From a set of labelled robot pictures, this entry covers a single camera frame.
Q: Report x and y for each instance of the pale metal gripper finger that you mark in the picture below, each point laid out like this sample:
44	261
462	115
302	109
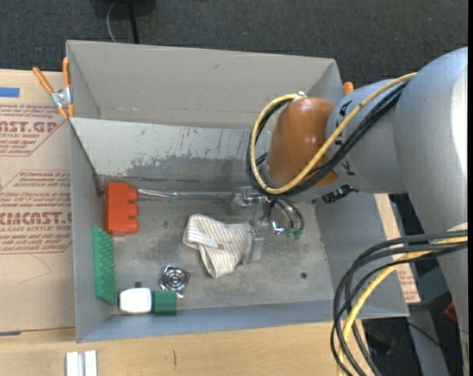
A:
258	250

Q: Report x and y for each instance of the striped beige cloth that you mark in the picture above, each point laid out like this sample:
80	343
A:
217	245

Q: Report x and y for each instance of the silver square metal plate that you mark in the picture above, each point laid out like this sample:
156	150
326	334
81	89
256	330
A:
175	279

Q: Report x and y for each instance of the small green block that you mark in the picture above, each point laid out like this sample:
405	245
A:
165	302

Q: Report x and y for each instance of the grey metal bin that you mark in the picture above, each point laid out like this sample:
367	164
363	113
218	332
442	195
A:
221	92

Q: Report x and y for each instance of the white rounded block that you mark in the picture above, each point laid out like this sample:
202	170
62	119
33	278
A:
134	301

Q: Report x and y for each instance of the orange toy brick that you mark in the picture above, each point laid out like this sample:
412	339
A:
119	210

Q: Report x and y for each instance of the green studded flat block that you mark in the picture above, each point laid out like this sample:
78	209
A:
104	265

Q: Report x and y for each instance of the brown cardboard board red print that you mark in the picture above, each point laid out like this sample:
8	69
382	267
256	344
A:
33	249

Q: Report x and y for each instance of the black cylinder on white bracket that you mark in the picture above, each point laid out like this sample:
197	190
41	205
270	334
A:
338	194

